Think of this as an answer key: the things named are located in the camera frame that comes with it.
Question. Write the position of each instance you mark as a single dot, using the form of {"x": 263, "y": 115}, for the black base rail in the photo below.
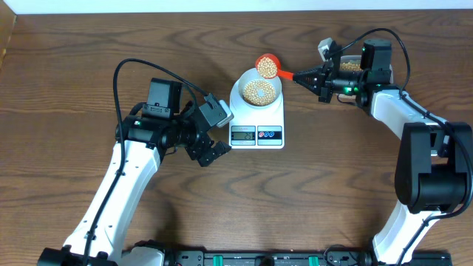
{"x": 258, "y": 258}

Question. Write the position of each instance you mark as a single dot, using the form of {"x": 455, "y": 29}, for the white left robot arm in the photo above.
{"x": 143, "y": 139}

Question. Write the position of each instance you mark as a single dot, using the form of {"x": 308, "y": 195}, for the red measuring scoop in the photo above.
{"x": 268, "y": 66}

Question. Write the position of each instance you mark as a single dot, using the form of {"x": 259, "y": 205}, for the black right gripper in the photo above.
{"x": 324, "y": 89}

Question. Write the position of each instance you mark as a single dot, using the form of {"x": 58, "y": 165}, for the white round bowl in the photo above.
{"x": 258, "y": 91}

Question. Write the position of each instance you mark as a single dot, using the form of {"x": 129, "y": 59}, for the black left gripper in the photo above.
{"x": 196, "y": 149}

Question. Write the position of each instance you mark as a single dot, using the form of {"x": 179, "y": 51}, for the clear plastic container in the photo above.
{"x": 352, "y": 63}

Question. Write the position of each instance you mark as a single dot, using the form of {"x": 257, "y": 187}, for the pile of soybeans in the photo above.
{"x": 323, "y": 81}

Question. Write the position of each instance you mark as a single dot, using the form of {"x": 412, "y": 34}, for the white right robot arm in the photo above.
{"x": 433, "y": 176}

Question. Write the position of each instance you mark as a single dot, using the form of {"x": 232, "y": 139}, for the white digital kitchen scale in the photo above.
{"x": 256, "y": 127}

